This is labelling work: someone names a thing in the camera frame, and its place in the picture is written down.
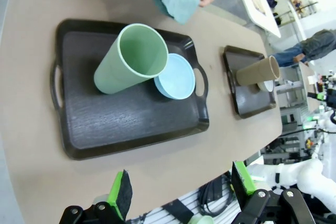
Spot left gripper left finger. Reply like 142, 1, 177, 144
59, 169, 133, 224

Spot light blue bowl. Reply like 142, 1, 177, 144
154, 53, 196, 101

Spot spare pale green cup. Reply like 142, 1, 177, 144
188, 215, 214, 224

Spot bystander in gray hoodie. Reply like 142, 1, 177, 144
272, 29, 336, 68

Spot white bowl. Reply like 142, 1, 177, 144
257, 79, 275, 92

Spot tall brown cup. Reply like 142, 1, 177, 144
235, 55, 281, 87

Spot black mounting bracket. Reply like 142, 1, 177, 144
162, 199, 196, 224

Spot tall light green cup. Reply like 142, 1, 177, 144
93, 23, 169, 95

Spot black tray with handles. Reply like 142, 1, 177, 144
222, 45, 277, 119

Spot aluminium frame rack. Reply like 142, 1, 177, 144
275, 63, 309, 135

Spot black cable bundle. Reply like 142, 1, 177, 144
198, 175, 234, 216

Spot white slotted robot bench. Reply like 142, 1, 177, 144
128, 179, 237, 224

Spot large black handled tray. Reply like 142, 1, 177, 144
49, 18, 210, 161

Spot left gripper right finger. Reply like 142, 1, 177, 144
230, 161, 316, 224

